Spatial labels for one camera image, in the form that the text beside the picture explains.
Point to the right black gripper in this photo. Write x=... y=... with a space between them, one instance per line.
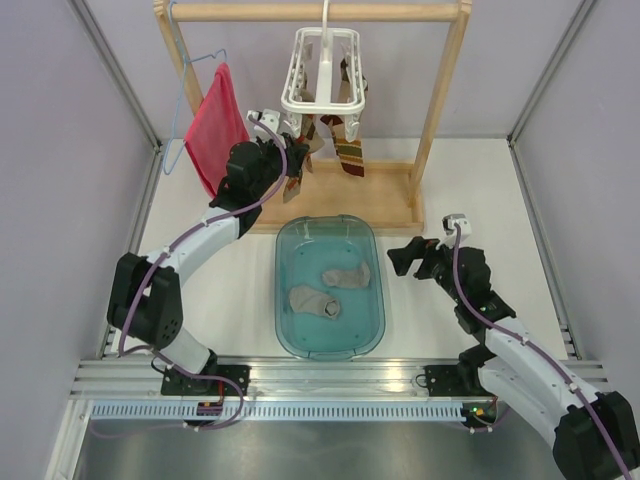
x=416 y=249

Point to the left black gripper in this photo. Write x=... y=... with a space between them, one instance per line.
x=295 y=153

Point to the white clip sock hanger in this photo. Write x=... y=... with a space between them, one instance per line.
x=349 y=110

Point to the grey ankle sock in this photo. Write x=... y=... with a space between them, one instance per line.
x=357 y=278
x=304 y=299

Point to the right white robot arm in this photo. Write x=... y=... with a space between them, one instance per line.
x=591 y=434

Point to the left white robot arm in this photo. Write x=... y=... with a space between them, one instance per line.
x=146 y=296

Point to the cream striped sock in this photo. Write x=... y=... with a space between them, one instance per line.
x=349 y=153

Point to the wooden clothes rack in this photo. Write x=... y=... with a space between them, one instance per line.
x=389 y=198

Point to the red mesh cloth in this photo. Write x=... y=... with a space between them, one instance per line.
x=217 y=126

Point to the blue translucent plastic bin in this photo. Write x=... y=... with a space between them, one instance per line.
x=305 y=248

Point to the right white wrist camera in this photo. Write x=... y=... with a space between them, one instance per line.
x=457 y=228

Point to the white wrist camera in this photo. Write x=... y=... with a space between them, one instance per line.
x=457 y=228
x=267 y=122

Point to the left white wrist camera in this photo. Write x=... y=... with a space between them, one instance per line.
x=267 y=122

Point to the aluminium mounting rail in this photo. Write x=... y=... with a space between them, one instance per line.
x=286 y=378

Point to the blue wire hanger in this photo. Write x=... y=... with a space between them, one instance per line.
x=182 y=85

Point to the left aluminium frame post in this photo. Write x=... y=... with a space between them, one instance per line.
x=92 y=29

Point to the aluminium frame post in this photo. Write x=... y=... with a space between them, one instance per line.
x=564 y=45
x=92 y=29

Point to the right aluminium frame post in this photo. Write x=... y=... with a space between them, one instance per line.
x=564 y=45

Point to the slotted cable duct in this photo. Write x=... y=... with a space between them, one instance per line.
x=280 y=410

